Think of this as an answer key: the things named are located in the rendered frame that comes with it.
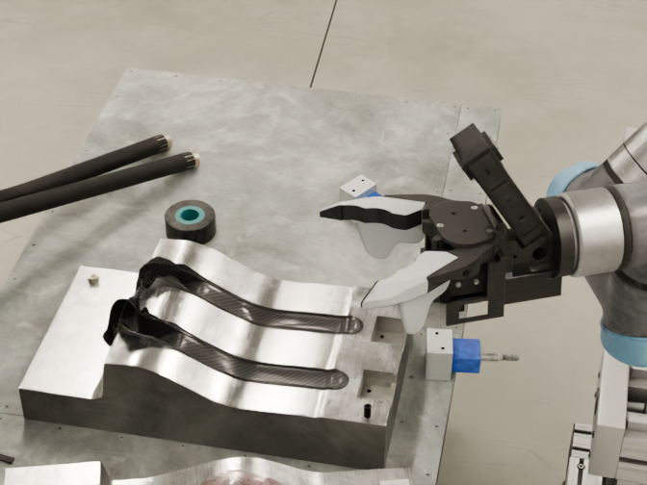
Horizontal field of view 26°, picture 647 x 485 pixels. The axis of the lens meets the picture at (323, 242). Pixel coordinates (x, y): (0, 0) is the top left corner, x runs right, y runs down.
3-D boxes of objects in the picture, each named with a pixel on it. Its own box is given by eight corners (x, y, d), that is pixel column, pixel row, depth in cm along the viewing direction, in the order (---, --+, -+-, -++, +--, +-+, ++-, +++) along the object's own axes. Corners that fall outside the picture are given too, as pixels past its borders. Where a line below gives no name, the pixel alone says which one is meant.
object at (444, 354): (516, 359, 201) (519, 331, 198) (518, 383, 198) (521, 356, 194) (425, 355, 202) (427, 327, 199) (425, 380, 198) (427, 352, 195)
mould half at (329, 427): (412, 339, 205) (416, 268, 196) (383, 472, 185) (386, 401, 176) (85, 294, 212) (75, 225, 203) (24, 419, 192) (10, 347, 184)
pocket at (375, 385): (396, 393, 189) (397, 373, 186) (390, 421, 185) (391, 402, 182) (363, 389, 189) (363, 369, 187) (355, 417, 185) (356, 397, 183)
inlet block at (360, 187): (420, 236, 223) (421, 209, 219) (399, 250, 220) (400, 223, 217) (360, 200, 230) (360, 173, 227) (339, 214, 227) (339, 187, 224)
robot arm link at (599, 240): (627, 213, 118) (589, 168, 125) (576, 221, 117) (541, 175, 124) (620, 287, 122) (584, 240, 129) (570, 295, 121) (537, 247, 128)
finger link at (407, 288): (391, 366, 113) (459, 314, 119) (391, 305, 110) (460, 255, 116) (361, 351, 115) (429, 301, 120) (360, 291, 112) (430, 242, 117)
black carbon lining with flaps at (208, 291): (365, 326, 197) (366, 275, 190) (344, 408, 184) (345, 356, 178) (127, 294, 202) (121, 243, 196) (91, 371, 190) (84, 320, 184)
